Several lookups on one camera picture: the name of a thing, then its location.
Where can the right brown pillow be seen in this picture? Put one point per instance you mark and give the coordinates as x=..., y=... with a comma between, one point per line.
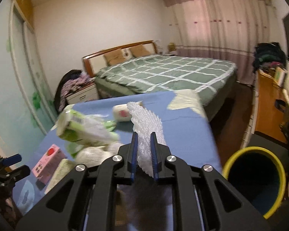
x=139, y=51

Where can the green tissue pack wrapper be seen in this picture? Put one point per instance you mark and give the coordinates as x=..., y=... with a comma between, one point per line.
x=87, y=130

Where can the pink white curtain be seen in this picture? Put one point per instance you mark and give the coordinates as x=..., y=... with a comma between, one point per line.
x=220, y=29

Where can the sliding wardrobe door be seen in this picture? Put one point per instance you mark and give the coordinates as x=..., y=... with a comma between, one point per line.
x=27, y=111

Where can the paper cup with pink print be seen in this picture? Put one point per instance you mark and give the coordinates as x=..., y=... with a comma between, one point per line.
x=121, y=113

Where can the bed with green plaid duvet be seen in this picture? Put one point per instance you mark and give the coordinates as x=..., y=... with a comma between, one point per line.
x=212, y=79

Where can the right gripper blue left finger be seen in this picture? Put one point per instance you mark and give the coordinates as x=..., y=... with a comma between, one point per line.
x=128, y=163

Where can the wooden desk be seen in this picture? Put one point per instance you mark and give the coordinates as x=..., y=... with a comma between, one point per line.
x=265, y=118

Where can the dark clothes pile on desk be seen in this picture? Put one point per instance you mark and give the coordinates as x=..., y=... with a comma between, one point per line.
x=267, y=53

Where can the left brown pillow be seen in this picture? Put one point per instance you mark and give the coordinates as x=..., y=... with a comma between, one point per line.
x=114, y=57

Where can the crumpled white paper towel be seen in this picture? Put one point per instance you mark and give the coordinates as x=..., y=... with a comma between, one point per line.
x=96, y=155

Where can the wooden headboard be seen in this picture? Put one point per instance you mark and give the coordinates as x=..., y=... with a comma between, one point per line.
x=93, y=63

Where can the blue tablecloth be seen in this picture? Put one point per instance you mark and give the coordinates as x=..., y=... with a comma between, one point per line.
x=85, y=200

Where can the white bedside cabinet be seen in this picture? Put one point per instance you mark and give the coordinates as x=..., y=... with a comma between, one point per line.
x=86, y=93

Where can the yellow rimmed trash bin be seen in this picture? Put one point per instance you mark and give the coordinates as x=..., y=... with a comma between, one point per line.
x=259, y=175

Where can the clear bubble wrap sheet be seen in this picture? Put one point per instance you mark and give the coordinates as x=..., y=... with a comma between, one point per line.
x=145, y=123

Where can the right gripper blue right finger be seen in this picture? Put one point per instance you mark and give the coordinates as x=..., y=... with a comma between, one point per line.
x=159, y=153

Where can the clothes pile on cabinet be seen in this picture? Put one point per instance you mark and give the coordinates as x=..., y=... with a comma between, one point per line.
x=70, y=82

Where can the brown pillow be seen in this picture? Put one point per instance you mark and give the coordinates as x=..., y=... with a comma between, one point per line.
x=114, y=57
x=139, y=51

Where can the pink strawberry milk carton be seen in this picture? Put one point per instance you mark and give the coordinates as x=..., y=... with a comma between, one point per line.
x=48, y=163

